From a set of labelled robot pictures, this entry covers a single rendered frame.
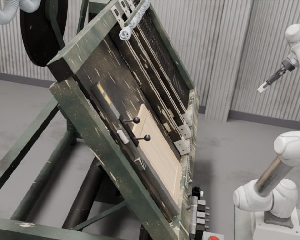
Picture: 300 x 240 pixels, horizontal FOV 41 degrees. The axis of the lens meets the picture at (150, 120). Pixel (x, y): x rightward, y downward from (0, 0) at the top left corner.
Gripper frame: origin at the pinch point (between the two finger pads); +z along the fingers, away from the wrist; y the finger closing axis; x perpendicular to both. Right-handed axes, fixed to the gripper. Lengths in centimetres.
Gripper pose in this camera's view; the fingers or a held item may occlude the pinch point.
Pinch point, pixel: (263, 87)
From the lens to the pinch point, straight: 240.6
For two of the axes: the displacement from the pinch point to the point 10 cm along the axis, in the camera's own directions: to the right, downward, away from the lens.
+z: -6.7, 6.5, 3.7
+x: 7.0, 7.2, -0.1
